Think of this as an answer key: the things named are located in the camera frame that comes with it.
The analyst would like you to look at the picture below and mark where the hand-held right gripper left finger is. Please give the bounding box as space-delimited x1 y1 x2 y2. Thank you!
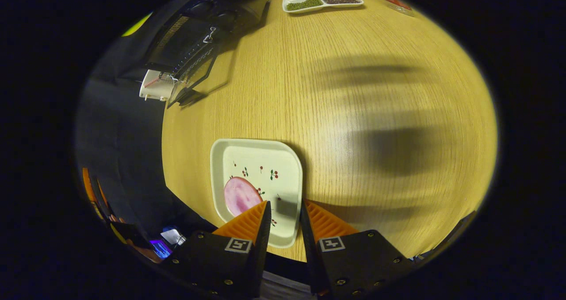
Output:
161 200 272 298

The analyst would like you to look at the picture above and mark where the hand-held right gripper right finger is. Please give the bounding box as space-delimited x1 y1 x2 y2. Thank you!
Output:
300 198 416 298

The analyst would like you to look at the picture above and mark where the pink ham slice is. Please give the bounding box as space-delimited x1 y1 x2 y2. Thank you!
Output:
224 177 264 217

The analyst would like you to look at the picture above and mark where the white square plate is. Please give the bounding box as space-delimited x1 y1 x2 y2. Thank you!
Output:
210 138 304 249

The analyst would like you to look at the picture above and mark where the black electric oven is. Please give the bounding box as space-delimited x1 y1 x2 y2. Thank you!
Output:
119 0 270 109

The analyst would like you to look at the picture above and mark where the small glowing blue screen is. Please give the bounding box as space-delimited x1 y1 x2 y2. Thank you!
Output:
150 239 173 259

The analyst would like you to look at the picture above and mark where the white divided dish of beans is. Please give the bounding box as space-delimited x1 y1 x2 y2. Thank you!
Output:
282 0 364 14

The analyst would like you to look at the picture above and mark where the clear water bottle red label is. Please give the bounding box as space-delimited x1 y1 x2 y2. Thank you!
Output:
378 0 416 16

